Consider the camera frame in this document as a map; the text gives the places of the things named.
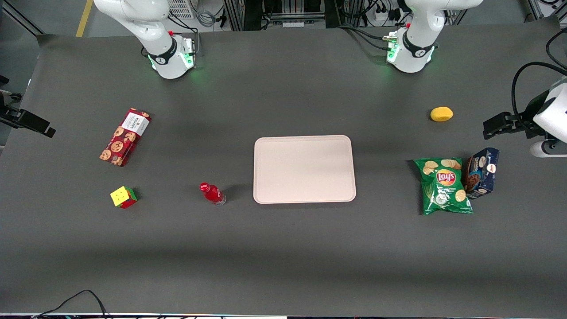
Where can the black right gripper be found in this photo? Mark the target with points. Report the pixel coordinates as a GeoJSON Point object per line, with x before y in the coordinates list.
{"type": "Point", "coordinates": [12, 115]}

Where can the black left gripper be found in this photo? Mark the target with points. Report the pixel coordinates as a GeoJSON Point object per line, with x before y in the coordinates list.
{"type": "Point", "coordinates": [524, 118]}

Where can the red coke bottle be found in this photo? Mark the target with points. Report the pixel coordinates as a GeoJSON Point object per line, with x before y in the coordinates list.
{"type": "Point", "coordinates": [213, 194]}

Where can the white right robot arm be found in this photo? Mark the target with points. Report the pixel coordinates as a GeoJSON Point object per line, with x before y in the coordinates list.
{"type": "Point", "coordinates": [166, 64]}

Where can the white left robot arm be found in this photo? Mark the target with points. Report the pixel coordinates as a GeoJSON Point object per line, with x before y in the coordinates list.
{"type": "Point", "coordinates": [416, 60]}

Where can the beige plastic tray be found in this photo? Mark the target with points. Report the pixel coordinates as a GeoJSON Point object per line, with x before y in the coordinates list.
{"type": "Point", "coordinates": [304, 169]}

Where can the black stand part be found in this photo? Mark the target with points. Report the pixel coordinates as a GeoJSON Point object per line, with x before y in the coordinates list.
{"type": "Point", "coordinates": [11, 96]}

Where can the dark blue cookie box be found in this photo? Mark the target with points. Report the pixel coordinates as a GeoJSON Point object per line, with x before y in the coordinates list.
{"type": "Point", "coordinates": [485, 173]}

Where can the yellow lemon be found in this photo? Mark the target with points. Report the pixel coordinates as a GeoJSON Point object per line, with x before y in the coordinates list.
{"type": "Point", "coordinates": [441, 114]}

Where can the red cookie box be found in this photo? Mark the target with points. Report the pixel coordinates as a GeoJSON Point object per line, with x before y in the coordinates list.
{"type": "Point", "coordinates": [122, 139]}

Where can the green Lays chips bag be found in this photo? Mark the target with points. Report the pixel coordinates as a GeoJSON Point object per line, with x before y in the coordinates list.
{"type": "Point", "coordinates": [445, 195]}

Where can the colourful puzzle cube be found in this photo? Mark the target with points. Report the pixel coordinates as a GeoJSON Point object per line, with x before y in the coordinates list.
{"type": "Point", "coordinates": [120, 196]}

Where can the yellow floor tape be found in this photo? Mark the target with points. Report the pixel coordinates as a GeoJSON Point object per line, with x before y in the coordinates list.
{"type": "Point", "coordinates": [84, 17]}

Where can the white power strip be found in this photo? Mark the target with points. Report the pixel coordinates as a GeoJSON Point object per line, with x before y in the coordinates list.
{"type": "Point", "coordinates": [384, 15]}

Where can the white vented box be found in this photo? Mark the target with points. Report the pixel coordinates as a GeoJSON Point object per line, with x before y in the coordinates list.
{"type": "Point", "coordinates": [181, 8]}

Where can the aluminium equipment rack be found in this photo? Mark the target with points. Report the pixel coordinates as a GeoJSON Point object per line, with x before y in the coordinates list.
{"type": "Point", "coordinates": [274, 11]}

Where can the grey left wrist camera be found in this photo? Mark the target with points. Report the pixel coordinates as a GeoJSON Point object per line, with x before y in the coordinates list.
{"type": "Point", "coordinates": [547, 149]}

